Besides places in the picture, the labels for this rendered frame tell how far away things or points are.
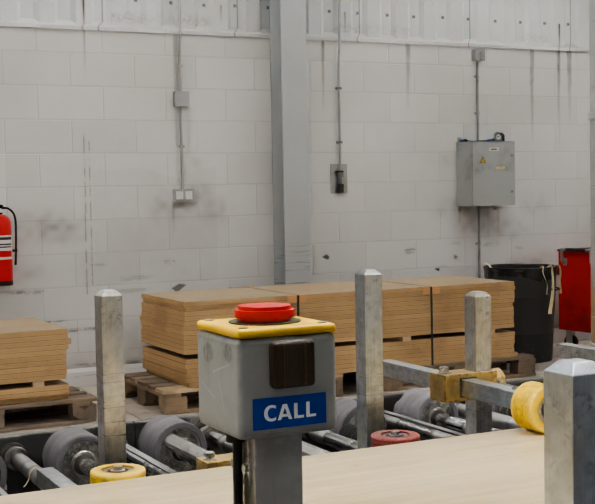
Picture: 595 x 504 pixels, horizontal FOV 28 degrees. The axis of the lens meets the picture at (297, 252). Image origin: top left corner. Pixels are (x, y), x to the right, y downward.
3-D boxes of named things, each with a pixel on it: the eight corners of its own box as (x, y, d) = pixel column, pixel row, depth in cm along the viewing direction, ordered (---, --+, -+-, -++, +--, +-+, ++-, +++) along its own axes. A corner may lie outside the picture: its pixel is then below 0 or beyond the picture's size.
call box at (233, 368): (338, 440, 78) (336, 321, 77) (240, 453, 75) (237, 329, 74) (290, 422, 84) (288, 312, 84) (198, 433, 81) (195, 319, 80)
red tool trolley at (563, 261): (665, 347, 950) (665, 245, 945) (599, 356, 908) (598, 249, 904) (619, 341, 990) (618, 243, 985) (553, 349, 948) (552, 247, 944)
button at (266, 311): (305, 331, 78) (305, 305, 78) (249, 335, 76) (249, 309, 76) (278, 325, 82) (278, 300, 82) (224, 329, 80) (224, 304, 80)
